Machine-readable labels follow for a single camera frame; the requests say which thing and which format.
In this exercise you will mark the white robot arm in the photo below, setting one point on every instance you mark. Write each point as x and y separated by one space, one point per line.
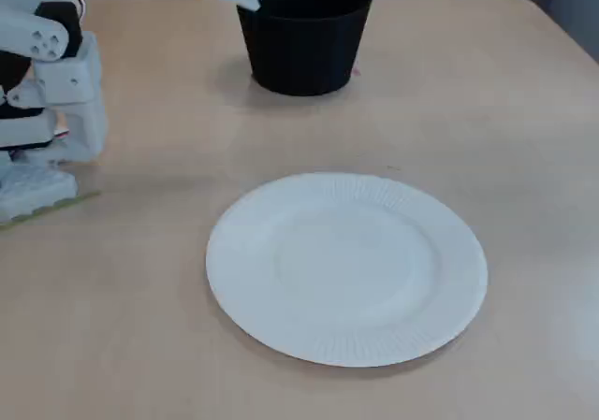
61 83

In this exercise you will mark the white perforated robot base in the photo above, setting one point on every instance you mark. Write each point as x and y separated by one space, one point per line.
33 188

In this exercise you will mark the black pot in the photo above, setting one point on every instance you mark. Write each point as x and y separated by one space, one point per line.
304 50

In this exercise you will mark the white paper plate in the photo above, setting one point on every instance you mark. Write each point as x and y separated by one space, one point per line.
346 270

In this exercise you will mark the green base board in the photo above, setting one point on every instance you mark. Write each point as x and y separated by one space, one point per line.
70 201

